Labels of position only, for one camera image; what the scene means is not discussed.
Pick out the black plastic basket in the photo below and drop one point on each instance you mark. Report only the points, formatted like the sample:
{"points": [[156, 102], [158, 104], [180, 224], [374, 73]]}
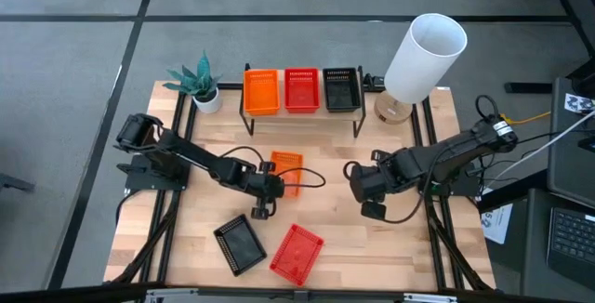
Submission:
{"points": [[239, 245], [341, 94]]}

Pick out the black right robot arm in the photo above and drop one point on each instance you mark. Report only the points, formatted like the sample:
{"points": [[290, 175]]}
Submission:
{"points": [[465, 147]]}

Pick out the white printed paper sheet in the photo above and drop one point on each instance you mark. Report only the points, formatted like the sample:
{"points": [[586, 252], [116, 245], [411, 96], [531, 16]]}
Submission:
{"points": [[499, 224]]}

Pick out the black and white tag sheet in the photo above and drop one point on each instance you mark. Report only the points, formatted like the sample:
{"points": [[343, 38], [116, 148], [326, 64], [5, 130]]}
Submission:
{"points": [[578, 103]]}

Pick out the black furniture leg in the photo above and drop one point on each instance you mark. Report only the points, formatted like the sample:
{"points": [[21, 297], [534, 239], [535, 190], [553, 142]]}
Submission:
{"points": [[14, 183]]}

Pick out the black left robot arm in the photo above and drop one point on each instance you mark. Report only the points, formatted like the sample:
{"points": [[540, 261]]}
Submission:
{"points": [[186, 149]]}

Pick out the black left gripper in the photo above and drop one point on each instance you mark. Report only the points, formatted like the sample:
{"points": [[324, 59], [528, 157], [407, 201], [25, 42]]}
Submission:
{"points": [[267, 189]]}

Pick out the wooden shelf black metal frame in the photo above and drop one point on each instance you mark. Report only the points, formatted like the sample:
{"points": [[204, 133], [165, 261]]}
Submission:
{"points": [[302, 116]]}

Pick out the black keyboard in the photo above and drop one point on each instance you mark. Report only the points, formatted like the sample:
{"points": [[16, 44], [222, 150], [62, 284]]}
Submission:
{"points": [[574, 238]]}

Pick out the black aluminium frame rails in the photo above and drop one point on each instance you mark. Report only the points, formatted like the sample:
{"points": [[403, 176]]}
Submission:
{"points": [[417, 128], [157, 199]]}

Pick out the black desk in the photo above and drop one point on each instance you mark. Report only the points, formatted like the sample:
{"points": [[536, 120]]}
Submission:
{"points": [[534, 247]]}

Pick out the silver aluminium profile bar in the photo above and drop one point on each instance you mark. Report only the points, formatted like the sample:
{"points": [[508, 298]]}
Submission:
{"points": [[418, 298]]}

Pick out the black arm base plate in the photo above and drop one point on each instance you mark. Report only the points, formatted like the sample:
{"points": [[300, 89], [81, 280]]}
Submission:
{"points": [[465, 188], [153, 182]]}

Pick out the black table foot bar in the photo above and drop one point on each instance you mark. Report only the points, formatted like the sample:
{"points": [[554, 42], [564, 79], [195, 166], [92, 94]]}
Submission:
{"points": [[530, 88]]}

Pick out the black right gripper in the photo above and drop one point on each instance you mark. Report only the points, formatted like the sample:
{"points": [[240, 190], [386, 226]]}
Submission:
{"points": [[367, 184]]}

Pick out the orange plastic basket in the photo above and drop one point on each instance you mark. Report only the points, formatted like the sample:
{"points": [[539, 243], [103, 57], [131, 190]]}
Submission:
{"points": [[261, 98], [290, 161]]}

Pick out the table lamp white shade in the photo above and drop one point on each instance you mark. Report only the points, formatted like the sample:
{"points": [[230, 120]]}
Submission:
{"points": [[423, 61]]}

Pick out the teal green succulent plant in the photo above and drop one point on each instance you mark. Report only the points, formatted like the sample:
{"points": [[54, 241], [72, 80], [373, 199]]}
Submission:
{"points": [[202, 77]]}

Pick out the black rig crossbar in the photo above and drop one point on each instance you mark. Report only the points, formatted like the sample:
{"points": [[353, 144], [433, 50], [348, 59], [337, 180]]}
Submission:
{"points": [[70, 296]]}

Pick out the black power adapter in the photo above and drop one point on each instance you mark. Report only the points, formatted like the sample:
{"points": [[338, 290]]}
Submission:
{"points": [[374, 81]]}

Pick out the black aluminium cross rail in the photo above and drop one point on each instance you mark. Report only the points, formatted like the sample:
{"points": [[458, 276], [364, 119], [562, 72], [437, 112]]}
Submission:
{"points": [[231, 86]]}

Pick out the red plastic basket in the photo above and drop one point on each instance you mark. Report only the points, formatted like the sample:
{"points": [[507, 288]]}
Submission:
{"points": [[297, 254], [302, 94]]}

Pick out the white plant pot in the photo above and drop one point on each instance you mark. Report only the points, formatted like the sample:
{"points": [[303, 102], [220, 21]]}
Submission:
{"points": [[211, 105]]}

